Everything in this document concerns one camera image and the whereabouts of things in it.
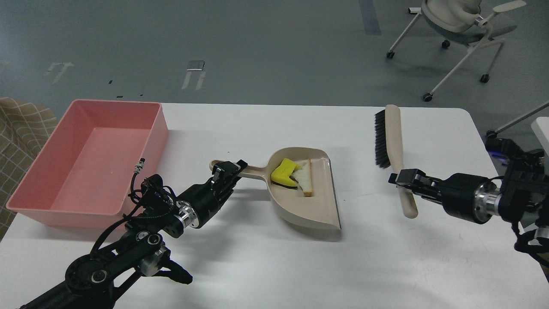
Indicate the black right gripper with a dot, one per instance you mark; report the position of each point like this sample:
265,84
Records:
468,197

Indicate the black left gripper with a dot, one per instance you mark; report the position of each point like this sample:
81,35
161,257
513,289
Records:
207,199

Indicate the beige hand brush black bristles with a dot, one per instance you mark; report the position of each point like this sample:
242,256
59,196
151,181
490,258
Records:
389,152

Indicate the yellow sponge piece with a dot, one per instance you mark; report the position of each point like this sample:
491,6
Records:
281,175

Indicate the beige plastic dustpan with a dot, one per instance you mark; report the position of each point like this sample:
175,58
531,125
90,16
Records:
319,211

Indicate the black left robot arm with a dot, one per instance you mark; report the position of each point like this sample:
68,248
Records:
133,247

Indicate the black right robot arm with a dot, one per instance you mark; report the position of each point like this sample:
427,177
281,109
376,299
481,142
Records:
521,199

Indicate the pink plastic bin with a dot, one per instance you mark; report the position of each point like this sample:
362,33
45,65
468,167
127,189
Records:
82,176

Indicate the white rolling chair background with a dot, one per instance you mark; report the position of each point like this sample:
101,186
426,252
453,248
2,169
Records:
466,23

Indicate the beige checked cloth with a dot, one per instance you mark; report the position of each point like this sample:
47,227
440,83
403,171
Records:
24,130

